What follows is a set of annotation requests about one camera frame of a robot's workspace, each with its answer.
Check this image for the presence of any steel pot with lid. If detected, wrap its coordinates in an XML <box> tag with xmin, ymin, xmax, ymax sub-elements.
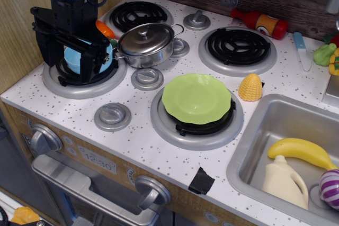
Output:
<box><xmin>113</xmin><ymin>23</ymin><xmax>184</xmax><ymax>68</ymax></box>

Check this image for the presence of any stove burner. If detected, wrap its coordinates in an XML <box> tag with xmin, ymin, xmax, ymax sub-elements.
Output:
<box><xmin>150</xmin><ymin>89</ymin><xmax>244</xmax><ymax>151</ymax></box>
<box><xmin>107</xmin><ymin>1</ymin><xmax>174</xmax><ymax>33</ymax></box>
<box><xmin>198</xmin><ymin>27</ymin><xmax>278</xmax><ymax>77</ymax></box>
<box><xmin>42</xmin><ymin>59</ymin><xmax>127</xmax><ymax>100</ymax></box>

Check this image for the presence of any oven dial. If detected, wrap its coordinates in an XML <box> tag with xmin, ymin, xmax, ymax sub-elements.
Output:
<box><xmin>135</xmin><ymin>175</ymin><xmax>172</xmax><ymax>210</ymax></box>
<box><xmin>30</xmin><ymin>124</ymin><xmax>63</xmax><ymax>155</ymax></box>

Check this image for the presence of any right oven dial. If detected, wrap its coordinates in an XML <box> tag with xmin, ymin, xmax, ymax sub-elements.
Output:
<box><xmin>135</xmin><ymin>175</ymin><xmax>172</xmax><ymax>210</ymax></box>

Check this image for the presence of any grey oven door handle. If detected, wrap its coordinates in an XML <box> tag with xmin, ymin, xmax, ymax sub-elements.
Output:
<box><xmin>32</xmin><ymin>155</ymin><xmax>161</xmax><ymax>225</ymax></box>

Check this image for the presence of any purple striped toy onion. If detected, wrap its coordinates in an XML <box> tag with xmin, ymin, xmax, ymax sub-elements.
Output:
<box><xmin>319</xmin><ymin>169</ymin><xmax>338</xmax><ymax>211</ymax></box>

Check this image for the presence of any back left stove burner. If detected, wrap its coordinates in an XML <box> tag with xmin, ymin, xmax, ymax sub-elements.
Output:
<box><xmin>107</xmin><ymin>1</ymin><xmax>174</xmax><ymax>33</ymax></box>

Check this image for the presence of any grey stove knob centre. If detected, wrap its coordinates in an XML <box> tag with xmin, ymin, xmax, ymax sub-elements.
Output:
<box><xmin>131</xmin><ymin>68</ymin><xmax>164</xmax><ymax>91</ymax></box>

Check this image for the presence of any grey stove knob front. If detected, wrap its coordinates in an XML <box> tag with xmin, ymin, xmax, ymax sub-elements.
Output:
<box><xmin>94</xmin><ymin>103</ymin><xmax>131</xmax><ymax>132</ymax></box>

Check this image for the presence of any yellow object bottom left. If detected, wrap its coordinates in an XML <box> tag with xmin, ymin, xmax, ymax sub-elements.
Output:
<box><xmin>10</xmin><ymin>207</ymin><xmax>40</xmax><ymax>225</ymax></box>

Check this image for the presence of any grey stove knob back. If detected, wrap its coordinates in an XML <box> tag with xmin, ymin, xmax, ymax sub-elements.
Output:
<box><xmin>183</xmin><ymin>10</ymin><xmax>211</xmax><ymax>31</ymax></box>

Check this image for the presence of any grey stove knob middle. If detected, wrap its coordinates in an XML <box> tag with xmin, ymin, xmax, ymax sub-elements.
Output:
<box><xmin>171</xmin><ymin>38</ymin><xmax>190</xmax><ymax>58</ymax></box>

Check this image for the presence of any back right stove burner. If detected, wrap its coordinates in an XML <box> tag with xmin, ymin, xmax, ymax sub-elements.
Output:
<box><xmin>198</xmin><ymin>27</ymin><xmax>278</xmax><ymax>77</ymax></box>

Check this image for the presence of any grey stove knob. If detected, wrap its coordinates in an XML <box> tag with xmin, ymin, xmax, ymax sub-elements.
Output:
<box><xmin>131</xmin><ymin>68</ymin><xmax>164</xmax><ymax>91</ymax></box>
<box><xmin>183</xmin><ymin>10</ymin><xmax>211</xmax><ymax>31</ymax></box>
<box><xmin>171</xmin><ymin>38</ymin><xmax>190</xmax><ymax>58</ymax></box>
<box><xmin>94</xmin><ymin>103</ymin><xmax>131</xmax><ymax>132</ymax></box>

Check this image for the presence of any red ketchup bottle toy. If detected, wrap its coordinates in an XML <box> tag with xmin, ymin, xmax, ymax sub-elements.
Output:
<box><xmin>230</xmin><ymin>8</ymin><xmax>289</xmax><ymax>40</ymax></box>

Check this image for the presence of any black tape patch front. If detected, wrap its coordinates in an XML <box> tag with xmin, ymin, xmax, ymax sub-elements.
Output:
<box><xmin>189</xmin><ymin>167</ymin><xmax>215</xmax><ymax>195</ymax></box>

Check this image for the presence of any front left stove burner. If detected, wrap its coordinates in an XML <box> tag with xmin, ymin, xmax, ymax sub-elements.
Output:
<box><xmin>42</xmin><ymin>59</ymin><xmax>127</xmax><ymax>100</ymax></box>

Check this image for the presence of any yellow toy corn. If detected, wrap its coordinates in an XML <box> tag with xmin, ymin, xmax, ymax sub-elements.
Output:
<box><xmin>238</xmin><ymin>73</ymin><xmax>263</xmax><ymax>102</ymax></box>

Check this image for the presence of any silver sink basin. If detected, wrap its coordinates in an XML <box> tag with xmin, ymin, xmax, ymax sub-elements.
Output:
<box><xmin>226</xmin><ymin>94</ymin><xmax>338</xmax><ymax>225</ymax></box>

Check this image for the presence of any yellow toy pepper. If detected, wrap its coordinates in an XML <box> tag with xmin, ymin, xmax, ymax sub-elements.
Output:
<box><xmin>328</xmin><ymin>48</ymin><xmax>339</xmax><ymax>76</ymax></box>

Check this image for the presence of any cream detergent bottle toy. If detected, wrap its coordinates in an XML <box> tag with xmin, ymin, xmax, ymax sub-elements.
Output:
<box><xmin>261</xmin><ymin>155</ymin><xmax>309</xmax><ymax>210</ymax></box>

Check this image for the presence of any blue handled toy knife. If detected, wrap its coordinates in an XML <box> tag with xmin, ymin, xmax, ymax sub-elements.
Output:
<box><xmin>293</xmin><ymin>32</ymin><xmax>312</xmax><ymax>71</ymax></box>

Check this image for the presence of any green plastic plate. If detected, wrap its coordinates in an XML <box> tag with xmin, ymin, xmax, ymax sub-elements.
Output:
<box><xmin>162</xmin><ymin>73</ymin><xmax>231</xmax><ymax>125</ymax></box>

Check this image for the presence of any orange toy carrot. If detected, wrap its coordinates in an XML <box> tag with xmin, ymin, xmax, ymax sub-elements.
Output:
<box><xmin>95</xmin><ymin>20</ymin><xmax>115</xmax><ymax>39</ymax></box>

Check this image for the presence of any front right stove burner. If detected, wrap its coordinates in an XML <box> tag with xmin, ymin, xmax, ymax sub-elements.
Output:
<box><xmin>150</xmin><ymin>89</ymin><xmax>244</xmax><ymax>151</ymax></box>

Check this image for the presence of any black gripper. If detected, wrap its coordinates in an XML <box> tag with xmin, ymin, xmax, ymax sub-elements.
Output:
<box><xmin>31</xmin><ymin>0</ymin><xmax>110</xmax><ymax>83</ymax></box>

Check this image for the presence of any light blue bowl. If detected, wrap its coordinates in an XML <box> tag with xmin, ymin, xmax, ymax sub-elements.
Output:
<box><xmin>64</xmin><ymin>44</ymin><xmax>113</xmax><ymax>74</ymax></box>

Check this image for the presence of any yellow toy banana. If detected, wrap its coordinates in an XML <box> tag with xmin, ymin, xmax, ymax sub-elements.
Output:
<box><xmin>267</xmin><ymin>138</ymin><xmax>338</xmax><ymax>170</ymax></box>

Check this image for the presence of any silver faucet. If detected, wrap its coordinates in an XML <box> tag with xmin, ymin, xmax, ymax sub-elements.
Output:
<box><xmin>326</xmin><ymin>0</ymin><xmax>338</xmax><ymax>14</ymax></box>

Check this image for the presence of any green toy pear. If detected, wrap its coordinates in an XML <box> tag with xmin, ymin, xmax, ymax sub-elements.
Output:
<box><xmin>313</xmin><ymin>43</ymin><xmax>337</xmax><ymax>66</ymax></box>

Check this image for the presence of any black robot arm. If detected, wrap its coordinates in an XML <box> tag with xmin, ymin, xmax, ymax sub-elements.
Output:
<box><xmin>30</xmin><ymin>0</ymin><xmax>110</xmax><ymax>84</ymax></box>

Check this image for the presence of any left oven dial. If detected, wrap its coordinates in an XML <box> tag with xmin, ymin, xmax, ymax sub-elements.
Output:
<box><xmin>30</xmin><ymin>124</ymin><xmax>63</xmax><ymax>155</ymax></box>

